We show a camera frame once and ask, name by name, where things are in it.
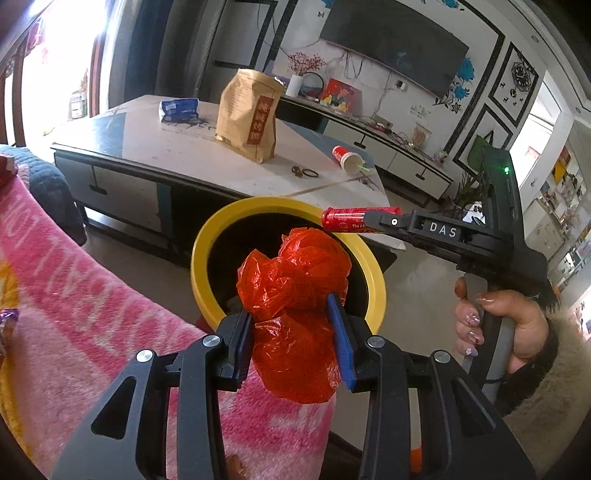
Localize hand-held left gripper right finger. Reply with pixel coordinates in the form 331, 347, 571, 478
325, 293, 539, 480

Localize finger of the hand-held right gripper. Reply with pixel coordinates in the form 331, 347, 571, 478
365, 208, 417, 234

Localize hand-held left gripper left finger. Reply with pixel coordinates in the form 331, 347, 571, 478
51, 310, 254, 480

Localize red cylindrical snack packet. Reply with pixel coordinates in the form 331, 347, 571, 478
322, 207, 400, 234

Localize red plastic bag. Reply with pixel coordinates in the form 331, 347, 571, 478
236, 226, 349, 404

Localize yellow trash bin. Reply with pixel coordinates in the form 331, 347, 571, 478
191, 197, 387, 337

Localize person's right forearm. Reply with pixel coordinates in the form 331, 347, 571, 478
480, 288, 591, 432

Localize person's right hand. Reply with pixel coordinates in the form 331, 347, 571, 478
455, 276, 550, 377

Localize person's left hand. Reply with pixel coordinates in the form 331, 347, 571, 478
227, 455, 252, 480

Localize white display shelf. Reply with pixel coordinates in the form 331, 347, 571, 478
526, 148, 591, 296

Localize green potted plant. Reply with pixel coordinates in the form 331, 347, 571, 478
455, 173, 485, 208

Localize black white television cabinet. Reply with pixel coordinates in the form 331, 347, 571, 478
277, 95, 455, 201

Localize red paper cup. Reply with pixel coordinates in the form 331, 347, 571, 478
332, 144, 366, 173

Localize green bag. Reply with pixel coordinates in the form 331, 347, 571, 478
466, 131, 497, 174

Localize colourful picture box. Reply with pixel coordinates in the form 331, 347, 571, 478
320, 78, 362, 114

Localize pink yellow printed blanket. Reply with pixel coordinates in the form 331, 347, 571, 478
0, 175, 338, 480

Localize white vase red flowers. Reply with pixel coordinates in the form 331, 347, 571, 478
286, 52, 324, 97

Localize brown paper bag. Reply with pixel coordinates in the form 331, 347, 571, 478
215, 68, 283, 163

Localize marble top coffee table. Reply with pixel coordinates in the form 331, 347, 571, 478
50, 95, 407, 252

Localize purple candy wrapper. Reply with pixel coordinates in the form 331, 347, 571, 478
0, 308, 20, 358

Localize blue packet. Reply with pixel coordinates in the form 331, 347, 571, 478
159, 98, 200, 123

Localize dark blue quilted cover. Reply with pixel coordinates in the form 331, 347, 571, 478
0, 144, 88, 245

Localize grey standing air conditioner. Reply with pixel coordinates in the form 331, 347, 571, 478
159, 0, 218, 100

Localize white bucket with plant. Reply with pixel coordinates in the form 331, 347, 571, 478
69, 69, 88, 120

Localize dark blue grey curtain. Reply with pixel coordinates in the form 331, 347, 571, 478
99, 0, 162, 109

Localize hanging pink clothes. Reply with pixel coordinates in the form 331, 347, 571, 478
23, 16, 49, 63

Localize dark round handle basket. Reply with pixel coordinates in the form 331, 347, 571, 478
302, 74, 324, 101

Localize black wall clock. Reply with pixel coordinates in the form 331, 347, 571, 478
510, 62, 533, 89

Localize wall mounted television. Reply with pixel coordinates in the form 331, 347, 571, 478
320, 0, 469, 97

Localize brown frame glass door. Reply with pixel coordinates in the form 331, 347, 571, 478
0, 0, 112, 148

